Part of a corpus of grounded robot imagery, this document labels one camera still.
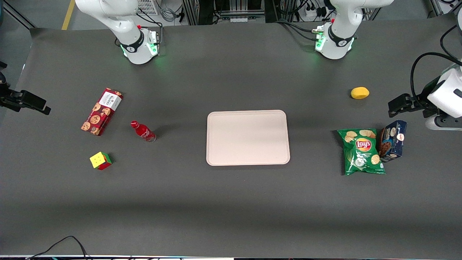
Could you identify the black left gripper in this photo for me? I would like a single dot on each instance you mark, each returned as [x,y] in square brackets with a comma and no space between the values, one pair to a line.
[421,102]

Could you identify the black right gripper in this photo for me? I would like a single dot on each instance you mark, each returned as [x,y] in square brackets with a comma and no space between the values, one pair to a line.
[8,98]

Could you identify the red coke bottle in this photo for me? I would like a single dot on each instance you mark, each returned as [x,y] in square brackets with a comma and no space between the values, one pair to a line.
[144,133]

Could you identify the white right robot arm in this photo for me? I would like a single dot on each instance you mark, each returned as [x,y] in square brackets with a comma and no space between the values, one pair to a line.
[122,21]

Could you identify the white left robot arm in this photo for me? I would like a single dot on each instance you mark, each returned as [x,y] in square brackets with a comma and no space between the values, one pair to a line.
[343,25]

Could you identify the beige plastic tray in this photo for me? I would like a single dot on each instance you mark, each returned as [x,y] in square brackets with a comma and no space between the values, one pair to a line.
[249,139]

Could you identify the dark blue cookie box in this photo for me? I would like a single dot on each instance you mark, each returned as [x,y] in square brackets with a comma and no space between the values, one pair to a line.
[393,141]

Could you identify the yellow lemon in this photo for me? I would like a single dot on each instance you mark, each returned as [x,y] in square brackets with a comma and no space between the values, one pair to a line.
[360,93]

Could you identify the red cookie box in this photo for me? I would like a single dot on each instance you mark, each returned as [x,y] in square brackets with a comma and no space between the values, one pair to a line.
[101,112]

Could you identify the green Lays chips bag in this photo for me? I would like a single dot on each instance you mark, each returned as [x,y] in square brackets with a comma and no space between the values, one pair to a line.
[362,155]

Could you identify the colourful puzzle cube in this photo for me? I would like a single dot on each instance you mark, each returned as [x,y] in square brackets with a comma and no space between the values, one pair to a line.
[99,160]

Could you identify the dark metal floor bar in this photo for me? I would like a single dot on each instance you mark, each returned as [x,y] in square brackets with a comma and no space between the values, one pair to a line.
[18,15]

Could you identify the yellow floor tape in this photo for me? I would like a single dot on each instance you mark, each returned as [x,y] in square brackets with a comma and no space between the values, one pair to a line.
[68,16]

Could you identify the white power strip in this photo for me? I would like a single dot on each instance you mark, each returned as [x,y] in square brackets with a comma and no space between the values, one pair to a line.
[312,13]

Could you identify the white vented box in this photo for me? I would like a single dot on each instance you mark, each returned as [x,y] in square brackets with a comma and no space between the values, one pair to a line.
[148,6]

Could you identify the black equipment rack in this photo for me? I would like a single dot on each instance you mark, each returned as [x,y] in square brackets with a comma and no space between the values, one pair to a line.
[205,11]

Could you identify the dark grey table mat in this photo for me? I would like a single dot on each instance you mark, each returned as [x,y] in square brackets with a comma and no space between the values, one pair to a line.
[231,206]

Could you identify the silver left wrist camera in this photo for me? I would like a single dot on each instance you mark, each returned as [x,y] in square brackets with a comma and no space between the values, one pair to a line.
[444,123]

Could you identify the black bracket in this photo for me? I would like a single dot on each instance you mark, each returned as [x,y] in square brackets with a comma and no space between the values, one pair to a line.
[3,65]

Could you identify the aluminium frame post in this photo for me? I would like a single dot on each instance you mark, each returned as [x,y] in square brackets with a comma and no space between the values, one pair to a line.
[436,8]

